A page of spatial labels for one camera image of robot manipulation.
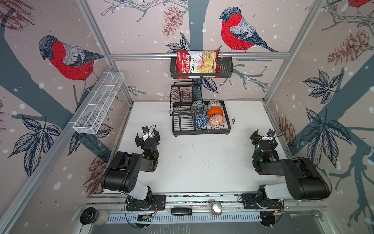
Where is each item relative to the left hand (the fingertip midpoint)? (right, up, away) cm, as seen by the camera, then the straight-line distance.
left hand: (145, 131), depth 88 cm
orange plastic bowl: (+46, +14, +17) cm, 51 cm away
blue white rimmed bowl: (+38, +10, +15) cm, 42 cm away
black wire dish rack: (+29, +10, +14) cm, 34 cm away
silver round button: (+40, -32, -22) cm, 56 cm away
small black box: (+24, -36, -19) cm, 47 cm away
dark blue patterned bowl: (+36, +5, +16) cm, 40 cm away
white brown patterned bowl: (+47, +19, +25) cm, 56 cm away
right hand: (+73, -2, -1) cm, 73 cm away
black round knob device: (-15, -32, -26) cm, 44 cm away
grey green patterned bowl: (+35, +16, +26) cm, 46 cm away
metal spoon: (+91, -38, -17) cm, 100 cm away
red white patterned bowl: (+48, +6, +16) cm, 51 cm away
